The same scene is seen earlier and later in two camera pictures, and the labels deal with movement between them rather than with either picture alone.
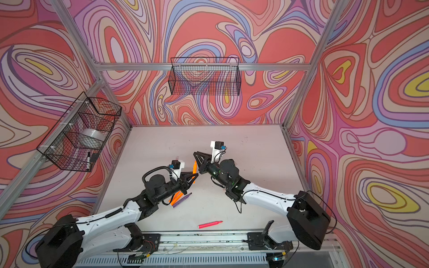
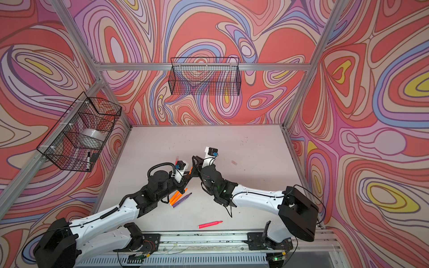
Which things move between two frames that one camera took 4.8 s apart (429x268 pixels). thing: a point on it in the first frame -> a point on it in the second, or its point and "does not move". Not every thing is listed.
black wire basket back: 205,76 does not move
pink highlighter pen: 209,224 does not move
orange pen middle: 177,197 does not move
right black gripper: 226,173 -> 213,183
